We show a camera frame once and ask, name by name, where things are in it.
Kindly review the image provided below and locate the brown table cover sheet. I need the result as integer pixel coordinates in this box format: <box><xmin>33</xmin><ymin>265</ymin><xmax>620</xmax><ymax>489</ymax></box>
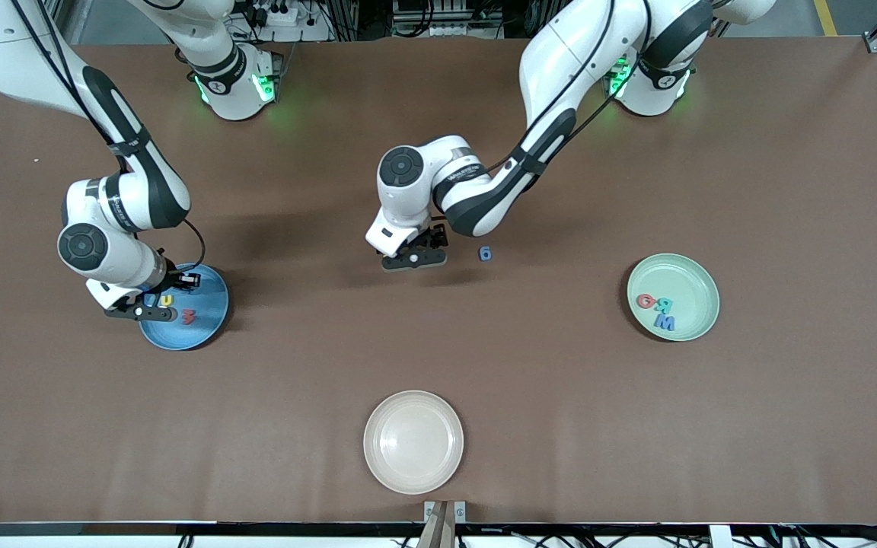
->
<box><xmin>0</xmin><ymin>37</ymin><xmax>877</xmax><ymax>526</ymax></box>

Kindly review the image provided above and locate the light green round plate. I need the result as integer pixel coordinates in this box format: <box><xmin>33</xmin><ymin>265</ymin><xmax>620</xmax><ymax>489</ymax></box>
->
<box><xmin>627</xmin><ymin>253</ymin><xmax>721</xmax><ymax>343</ymax></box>

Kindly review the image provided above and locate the blue round plate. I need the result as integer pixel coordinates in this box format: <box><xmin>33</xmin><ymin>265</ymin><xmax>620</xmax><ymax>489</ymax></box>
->
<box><xmin>139</xmin><ymin>264</ymin><xmax>231</xmax><ymax>352</ymax></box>

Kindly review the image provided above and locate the grey equipment rack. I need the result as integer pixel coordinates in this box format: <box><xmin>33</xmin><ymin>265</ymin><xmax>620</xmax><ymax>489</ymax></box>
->
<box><xmin>393</xmin><ymin>0</ymin><xmax>504</xmax><ymax>39</ymax></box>

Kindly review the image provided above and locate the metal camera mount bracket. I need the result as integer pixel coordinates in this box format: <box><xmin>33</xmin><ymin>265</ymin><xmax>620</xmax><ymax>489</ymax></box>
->
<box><xmin>423</xmin><ymin>499</ymin><xmax>467</xmax><ymax>548</ymax></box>

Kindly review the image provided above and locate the beige round plate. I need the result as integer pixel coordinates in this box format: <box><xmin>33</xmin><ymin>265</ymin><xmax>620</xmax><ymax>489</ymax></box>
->
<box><xmin>363</xmin><ymin>390</ymin><xmax>465</xmax><ymax>495</ymax></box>

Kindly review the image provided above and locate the white power strip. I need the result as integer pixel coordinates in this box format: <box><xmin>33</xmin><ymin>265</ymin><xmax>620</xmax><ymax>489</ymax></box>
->
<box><xmin>244</xmin><ymin>0</ymin><xmax>300</xmax><ymax>27</ymax></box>

